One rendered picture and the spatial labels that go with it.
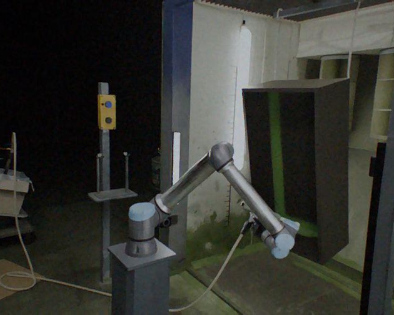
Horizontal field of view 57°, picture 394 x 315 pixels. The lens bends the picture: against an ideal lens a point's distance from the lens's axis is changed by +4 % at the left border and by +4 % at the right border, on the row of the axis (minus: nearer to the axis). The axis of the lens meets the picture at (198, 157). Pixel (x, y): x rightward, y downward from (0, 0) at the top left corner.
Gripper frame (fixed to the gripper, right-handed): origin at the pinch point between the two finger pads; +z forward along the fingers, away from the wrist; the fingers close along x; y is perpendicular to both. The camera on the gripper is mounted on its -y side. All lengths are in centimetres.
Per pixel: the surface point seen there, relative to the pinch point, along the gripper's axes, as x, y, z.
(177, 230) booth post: -1, 69, 70
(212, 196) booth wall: 23, 35, 87
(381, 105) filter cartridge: 100, -103, 58
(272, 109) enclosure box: 16, -60, 67
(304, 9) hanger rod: -7, -128, 63
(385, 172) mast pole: -46, -67, -92
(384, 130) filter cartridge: 109, -87, 48
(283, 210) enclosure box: 66, 9, 47
